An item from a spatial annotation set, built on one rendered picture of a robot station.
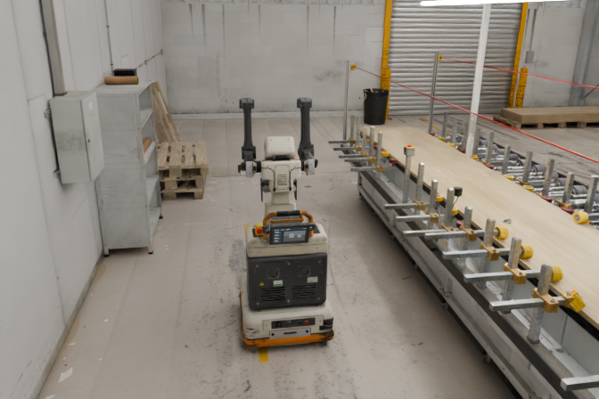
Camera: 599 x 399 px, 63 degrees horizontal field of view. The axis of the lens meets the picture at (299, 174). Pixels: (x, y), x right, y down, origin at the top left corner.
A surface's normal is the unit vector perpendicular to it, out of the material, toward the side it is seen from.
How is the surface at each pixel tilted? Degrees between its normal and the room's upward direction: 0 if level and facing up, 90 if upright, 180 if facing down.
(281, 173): 82
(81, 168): 90
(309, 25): 90
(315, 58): 90
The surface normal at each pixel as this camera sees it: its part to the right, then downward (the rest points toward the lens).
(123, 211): 0.15, 0.31
